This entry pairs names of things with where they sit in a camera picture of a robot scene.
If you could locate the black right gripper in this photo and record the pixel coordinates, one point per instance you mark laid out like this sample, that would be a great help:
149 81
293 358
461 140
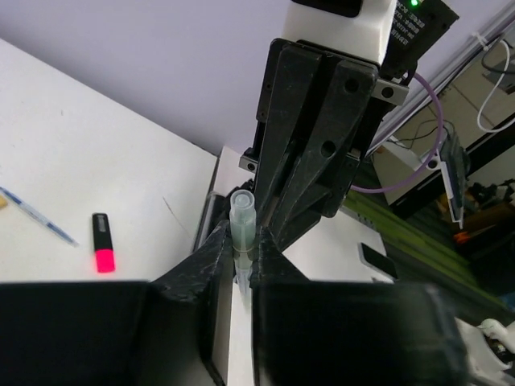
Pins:
307 156

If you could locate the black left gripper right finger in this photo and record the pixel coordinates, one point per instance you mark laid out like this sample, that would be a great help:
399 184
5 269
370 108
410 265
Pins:
307 332

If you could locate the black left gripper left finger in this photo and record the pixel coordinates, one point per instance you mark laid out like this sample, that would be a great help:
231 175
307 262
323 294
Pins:
170 331

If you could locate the green pen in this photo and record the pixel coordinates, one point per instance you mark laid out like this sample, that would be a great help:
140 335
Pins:
242 218

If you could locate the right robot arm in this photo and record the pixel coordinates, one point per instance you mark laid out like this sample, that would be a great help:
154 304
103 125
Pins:
391 34

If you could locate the pink capped black highlighter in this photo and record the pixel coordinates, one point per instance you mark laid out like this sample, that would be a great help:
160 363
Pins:
102 244

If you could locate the blue ballpoint pen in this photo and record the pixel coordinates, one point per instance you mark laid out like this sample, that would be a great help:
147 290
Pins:
38 217

